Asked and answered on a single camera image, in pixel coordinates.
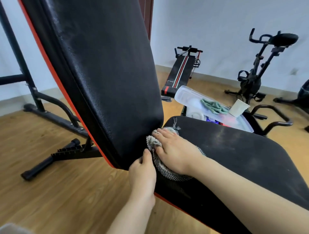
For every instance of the black metal power tower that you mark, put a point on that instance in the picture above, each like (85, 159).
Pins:
(27, 75)

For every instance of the green cloth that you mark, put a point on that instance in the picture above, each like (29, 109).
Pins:
(213, 106)

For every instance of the person's left hand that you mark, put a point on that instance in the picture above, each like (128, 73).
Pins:
(142, 178)

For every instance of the person's left thumb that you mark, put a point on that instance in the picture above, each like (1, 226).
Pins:
(147, 158)

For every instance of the person's left forearm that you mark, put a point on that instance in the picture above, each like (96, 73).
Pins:
(132, 217)

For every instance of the black curved metal frame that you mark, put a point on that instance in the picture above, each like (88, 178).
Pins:
(287, 123)

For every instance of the grey garment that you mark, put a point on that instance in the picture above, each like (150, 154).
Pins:
(12, 229)

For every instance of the person's right forearm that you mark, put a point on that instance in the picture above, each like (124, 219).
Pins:
(241, 192)

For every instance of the grey checked cleaning cloth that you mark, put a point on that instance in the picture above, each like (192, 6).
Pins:
(167, 172)

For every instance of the white paper cup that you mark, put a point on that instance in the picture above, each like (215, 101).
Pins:
(239, 108)

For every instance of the person's right hand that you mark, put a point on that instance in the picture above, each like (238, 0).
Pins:
(178, 154)

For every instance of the black striped sit-up bench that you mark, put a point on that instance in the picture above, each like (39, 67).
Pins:
(179, 72)

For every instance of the black red padded bench backrest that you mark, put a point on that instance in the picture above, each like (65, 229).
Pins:
(96, 72)

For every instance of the black padded bench seat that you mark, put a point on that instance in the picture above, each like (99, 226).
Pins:
(241, 149)

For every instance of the black exercise bike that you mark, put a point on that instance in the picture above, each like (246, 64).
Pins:
(251, 83)

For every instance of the dark exercise machine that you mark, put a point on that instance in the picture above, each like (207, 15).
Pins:
(304, 96)

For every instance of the black metal bench frame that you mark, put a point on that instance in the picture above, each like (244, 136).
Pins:
(72, 152)

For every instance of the clear plastic storage box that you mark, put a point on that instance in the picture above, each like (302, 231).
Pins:
(188, 96)

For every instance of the brown wooden door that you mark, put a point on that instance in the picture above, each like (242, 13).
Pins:
(147, 14)

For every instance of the person's right thumb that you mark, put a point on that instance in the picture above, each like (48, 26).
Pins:
(160, 154)

